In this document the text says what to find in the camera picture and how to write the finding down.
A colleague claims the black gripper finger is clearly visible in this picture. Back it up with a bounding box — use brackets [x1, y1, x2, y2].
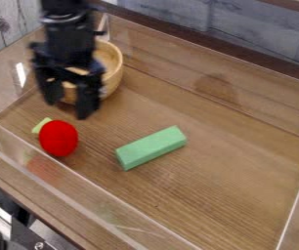
[76, 81, 103, 120]
[36, 72, 64, 105]

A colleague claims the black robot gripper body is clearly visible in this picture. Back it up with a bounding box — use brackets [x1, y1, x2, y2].
[28, 20, 109, 86]

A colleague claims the red plush fruit green leaf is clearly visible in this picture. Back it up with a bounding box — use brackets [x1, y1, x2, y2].
[31, 117, 79, 157]

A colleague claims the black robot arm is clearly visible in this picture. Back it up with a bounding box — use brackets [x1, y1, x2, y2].
[29, 0, 107, 119]

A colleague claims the light wooden bowl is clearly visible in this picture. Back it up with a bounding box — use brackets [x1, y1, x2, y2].
[59, 40, 124, 106]

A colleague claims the green rectangular foam block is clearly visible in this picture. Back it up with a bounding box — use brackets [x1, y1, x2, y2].
[116, 126, 188, 171]

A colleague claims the black metal stand base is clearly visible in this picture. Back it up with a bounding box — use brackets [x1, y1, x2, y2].
[11, 208, 57, 250]

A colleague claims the clear acrylic corner bracket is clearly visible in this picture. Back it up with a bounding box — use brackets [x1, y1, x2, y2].
[63, 12, 112, 42]

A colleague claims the clear acrylic tray enclosure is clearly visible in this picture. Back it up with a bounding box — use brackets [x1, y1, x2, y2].
[0, 16, 299, 250]

